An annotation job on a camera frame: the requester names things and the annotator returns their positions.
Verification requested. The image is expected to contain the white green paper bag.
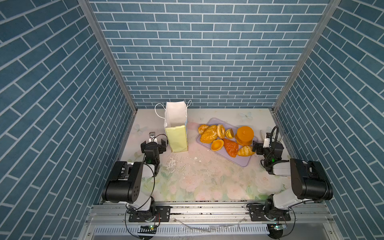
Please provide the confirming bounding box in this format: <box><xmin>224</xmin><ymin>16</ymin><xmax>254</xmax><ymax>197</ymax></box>
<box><xmin>155</xmin><ymin>100</ymin><xmax>192</xmax><ymax>153</ymax></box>

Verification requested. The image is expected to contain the round orange pancake stack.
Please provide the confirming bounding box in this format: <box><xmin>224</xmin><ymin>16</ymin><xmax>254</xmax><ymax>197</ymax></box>
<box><xmin>235</xmin><ymin>126</ymin><xmax>254</xmax><ymax>146</ymax></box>

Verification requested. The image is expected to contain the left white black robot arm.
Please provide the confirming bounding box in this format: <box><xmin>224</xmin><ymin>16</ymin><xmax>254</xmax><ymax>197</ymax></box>
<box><xmin>102</xmin><ymin>132</ymin><xmax>169</xmax><ymax>216</ymax></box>

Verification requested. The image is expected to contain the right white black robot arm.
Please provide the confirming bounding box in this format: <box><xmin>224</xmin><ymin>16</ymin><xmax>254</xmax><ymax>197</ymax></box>
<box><xmin>252</xmin><ymin>141</ymin><xmax>334</xmax><ymax>221</ymax></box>

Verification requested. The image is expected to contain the sesame oval bread loaf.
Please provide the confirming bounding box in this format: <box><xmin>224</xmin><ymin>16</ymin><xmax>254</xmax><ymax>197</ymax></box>
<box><xmin>200</xmin><ymin>125</ymin><xmax>218</xmax><ymax>144</ymax></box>

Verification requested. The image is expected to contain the striped golden croissant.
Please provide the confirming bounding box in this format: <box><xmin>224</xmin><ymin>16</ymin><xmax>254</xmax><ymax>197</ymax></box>
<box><xmin>237</xmin><ymin>146</ymin><xmax>255</xmax><ymax>157</ymax></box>

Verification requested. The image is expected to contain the reddish brown croissant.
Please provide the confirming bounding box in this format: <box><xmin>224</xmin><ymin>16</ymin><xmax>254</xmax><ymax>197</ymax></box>
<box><xmin>223</xmin><ymin>139</ymin><xmax>239</xmax><ymax>158</ymax></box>

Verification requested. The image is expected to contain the small yellow bun wedge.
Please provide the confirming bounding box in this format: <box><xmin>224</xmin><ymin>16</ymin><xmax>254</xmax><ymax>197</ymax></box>
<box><xmin>225</xmin><ymin>129</ymin><xmax>235</xmax><ymax>139</ymax></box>

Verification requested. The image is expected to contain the small golden roll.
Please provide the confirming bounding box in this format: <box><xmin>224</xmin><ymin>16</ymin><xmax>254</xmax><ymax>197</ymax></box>
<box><xmin>198</xmin><ymin>125</ymin><xmax>209</xmax><ymax>135</ymax></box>

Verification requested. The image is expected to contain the yellow orange round bun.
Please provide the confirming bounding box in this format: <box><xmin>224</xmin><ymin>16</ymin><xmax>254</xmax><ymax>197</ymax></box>
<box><xmin>211</xmin><ymin>139</ymin><xmax>224</xmax><ymax>152</ymax></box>

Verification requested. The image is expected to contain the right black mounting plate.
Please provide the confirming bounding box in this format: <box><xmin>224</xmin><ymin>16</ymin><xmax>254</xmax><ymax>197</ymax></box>
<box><xmin>245</xmin><ymin>204</ymin><xmax>291</xmax><ymax>222</ymax></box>

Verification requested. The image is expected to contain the black mounting plate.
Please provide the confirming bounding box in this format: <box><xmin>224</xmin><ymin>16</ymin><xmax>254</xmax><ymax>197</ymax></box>
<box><xmin>127</xmin><ymin>205</ymin><xmax>171</xmax><ymax>223</ymax></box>
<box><xmin>245</xmin><ymin>204</ymin><xmax>291</xmax><ymax>222</ymax></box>

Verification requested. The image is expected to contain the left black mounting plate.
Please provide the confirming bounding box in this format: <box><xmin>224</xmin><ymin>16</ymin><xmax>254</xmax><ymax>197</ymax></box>
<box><xmin>127</xmin><ymin>205</ymin><xmax>171</xmax><ymax>223</ymax></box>

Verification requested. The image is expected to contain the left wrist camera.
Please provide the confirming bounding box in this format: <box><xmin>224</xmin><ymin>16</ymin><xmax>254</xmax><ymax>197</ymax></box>
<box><xmin>149</xmin><ymin>132</ymin><xmax>158</xmax><ymax>143</ymax></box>

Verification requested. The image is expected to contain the glazed ring donut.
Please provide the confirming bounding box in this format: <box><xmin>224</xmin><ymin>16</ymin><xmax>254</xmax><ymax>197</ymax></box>
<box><xmin>217</xmin><ymin>124</ymin><xmax>226</xmax><ymax>139</ymax></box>

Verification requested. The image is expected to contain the aluminium front rail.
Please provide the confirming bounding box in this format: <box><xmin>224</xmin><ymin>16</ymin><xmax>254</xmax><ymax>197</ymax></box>
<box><xmin>85</xmin><ymin>201</ymin><xmax>335</xmax><ymax>226</ymax></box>

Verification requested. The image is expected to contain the white vented cable duct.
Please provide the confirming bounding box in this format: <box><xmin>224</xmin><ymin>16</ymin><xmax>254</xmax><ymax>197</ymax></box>
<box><xmin>94</xmin><ymin>224</ymin><xmax>270</xmax><ymax>237</ymax></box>

